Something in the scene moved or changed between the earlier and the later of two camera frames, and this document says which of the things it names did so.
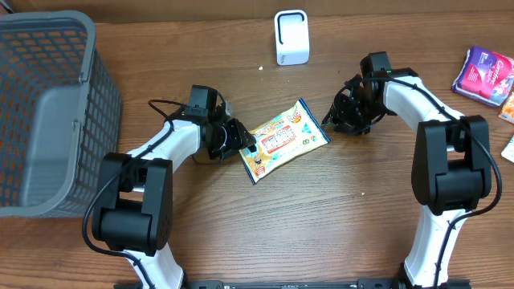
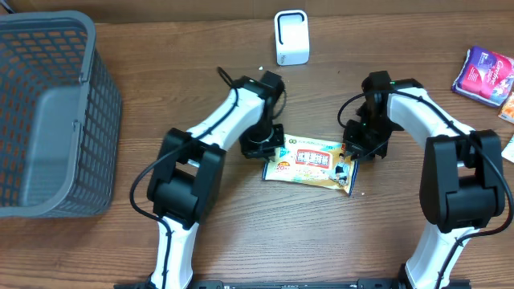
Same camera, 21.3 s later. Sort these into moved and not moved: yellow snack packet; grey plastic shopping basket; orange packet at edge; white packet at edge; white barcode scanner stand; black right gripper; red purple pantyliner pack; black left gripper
Moved: yellow snack packet; black left gripper; black right gripper
Not moved: orange packet at edge; grey plastic shopping basket; white packet at edge; red purple pantyliner pack; white barcode scanner stand
